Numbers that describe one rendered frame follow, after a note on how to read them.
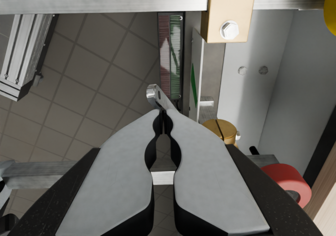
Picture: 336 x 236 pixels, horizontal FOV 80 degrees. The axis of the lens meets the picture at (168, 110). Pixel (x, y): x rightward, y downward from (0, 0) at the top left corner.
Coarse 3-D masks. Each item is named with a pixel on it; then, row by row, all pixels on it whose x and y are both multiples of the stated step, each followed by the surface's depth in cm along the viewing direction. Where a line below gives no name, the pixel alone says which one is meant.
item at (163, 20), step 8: (160, 16) 35; (168, 16) 35; (160, 24) 35; (168, 24) 35; (160, 32) 36; (168, 32) 36; (160, 40) 37; (168, 40) 37; (160, 48) 37; (168, 48) 37; (160, 56) 38; (168, 56) 38; (160, 64) 39; (168, 64) 39; (160, 72) 40; (168, 72) 40; (168, 80) 41; (168, 88) 41; (168, 96) 42
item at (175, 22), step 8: (176, 16) 35; (176, 24) 35; (176, 32) 36; (176, 40) 37; (176, 48) 37; (176, 56) 38; (176, 64) 39; (176, 72) 40; (176, 80) 41; (176, 88) 42; (176, 96) 42
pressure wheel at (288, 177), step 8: (256, 152) 36; (264, 168) 29; (272, 168) 28; (280, 168) 28; (288, 168) 28; (272, 176) 27; (280, 176) 27; (288, 176) 27; (296, 176) 27; (280, 184) 26; (288, 184) 26; (296, 184) 26; (304, 184) 27; (288, 192) 28; (296, 192) 28; (304, 192) 27; (296, 200) 29; (304, 200) 28
